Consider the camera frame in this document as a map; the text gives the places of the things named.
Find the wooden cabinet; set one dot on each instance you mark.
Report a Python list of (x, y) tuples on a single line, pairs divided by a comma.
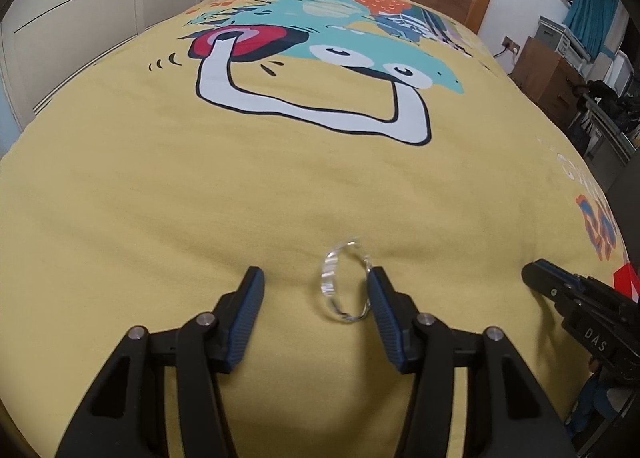
[(545, 78)]

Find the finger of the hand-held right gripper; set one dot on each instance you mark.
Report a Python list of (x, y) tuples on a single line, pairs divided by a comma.
[(557, 269), (537, 278)]

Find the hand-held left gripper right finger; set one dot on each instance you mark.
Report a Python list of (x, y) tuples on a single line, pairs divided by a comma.
[(382, 308)]

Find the wall socket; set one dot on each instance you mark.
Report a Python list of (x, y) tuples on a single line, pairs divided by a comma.
[(511, 44)]

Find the printed yellow blanket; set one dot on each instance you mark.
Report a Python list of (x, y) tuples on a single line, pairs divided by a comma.
[(200, 198)]

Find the black bag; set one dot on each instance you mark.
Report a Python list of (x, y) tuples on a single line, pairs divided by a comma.
[(610, 103)]

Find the red jewelry box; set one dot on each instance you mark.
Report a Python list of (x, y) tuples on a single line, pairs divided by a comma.
[(627, 283)]

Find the white printer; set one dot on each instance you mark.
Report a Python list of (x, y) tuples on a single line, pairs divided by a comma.
[(557, 38)]

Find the blue curtain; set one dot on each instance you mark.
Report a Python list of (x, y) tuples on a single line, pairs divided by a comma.
[(595, 8)]

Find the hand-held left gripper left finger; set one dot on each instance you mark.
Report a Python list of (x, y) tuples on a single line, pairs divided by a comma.
[(247, 308)]

